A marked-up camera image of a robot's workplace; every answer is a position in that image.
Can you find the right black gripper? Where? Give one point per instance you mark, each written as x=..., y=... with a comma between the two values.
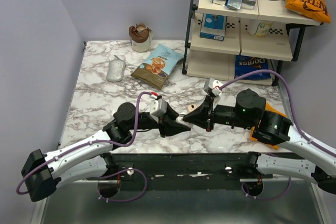
x=204, y=115

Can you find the black frame beige shelf rack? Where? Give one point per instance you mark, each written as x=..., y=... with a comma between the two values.
x=212, y=58

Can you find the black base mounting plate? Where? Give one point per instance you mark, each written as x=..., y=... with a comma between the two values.
x=180, y=171

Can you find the beige earbud charging case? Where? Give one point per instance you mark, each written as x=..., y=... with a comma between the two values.
x=191, y=107

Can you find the blue box on shelf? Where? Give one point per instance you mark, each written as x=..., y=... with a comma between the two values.
x=213, y=27

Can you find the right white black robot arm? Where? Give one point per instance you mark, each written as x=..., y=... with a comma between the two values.
x=314, y=165

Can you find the brown white paper cup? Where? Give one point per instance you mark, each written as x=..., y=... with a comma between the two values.
x=140, y=37

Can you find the silver glitter pouch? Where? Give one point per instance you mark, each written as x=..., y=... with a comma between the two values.
x=115, y=69

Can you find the blue Doritos chip bag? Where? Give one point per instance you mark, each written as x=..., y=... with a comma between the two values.
x=245, y=64

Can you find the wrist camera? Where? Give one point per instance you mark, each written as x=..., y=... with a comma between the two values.
x=158, y=108
x=212, y=87

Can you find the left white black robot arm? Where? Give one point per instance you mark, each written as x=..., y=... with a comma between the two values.
x=43, y=173

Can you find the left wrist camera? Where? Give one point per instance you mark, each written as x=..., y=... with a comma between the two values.
x=158, y=108

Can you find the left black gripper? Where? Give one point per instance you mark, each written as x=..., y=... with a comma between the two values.
x=168, y=127

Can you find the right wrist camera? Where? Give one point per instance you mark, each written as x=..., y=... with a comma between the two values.
x=212, y=87

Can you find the light blue chip bag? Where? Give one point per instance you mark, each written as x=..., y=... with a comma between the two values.
x=157, y=67

